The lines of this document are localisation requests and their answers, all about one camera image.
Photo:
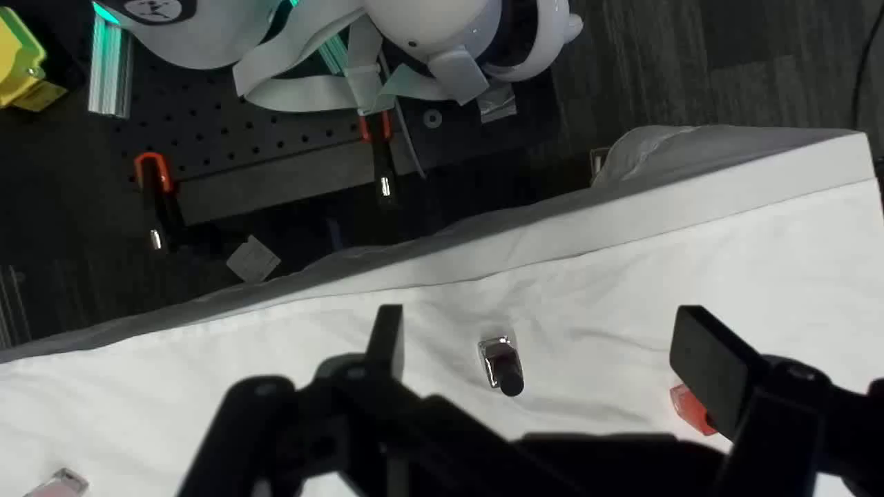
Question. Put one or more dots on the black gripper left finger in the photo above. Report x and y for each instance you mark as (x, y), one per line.
(388, 340)

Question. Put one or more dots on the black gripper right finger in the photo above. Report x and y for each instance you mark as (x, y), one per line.
(712, 367)

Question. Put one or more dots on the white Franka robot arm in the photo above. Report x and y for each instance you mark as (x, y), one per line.
(207, 44)

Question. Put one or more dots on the red-orange nail polish bottle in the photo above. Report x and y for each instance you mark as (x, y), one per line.
(682, 403)

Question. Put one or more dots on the dark purple nail polish bottle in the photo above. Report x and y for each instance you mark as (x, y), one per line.
(500, 365)

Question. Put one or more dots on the white tablecloth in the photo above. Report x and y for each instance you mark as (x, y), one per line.
(598, 278)

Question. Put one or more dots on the gray tape patch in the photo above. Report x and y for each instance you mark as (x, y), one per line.
(253, 261)

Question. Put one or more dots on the orange black clamp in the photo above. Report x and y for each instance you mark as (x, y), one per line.
(156, 184)
(380, 148)

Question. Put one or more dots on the teal translucent bar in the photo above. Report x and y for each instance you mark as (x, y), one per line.
(108, 65)

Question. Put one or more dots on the yellow emergency stop button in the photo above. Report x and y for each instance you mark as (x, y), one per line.
(18, 57)

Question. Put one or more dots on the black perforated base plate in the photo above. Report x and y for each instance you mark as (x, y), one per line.
(257, 148)

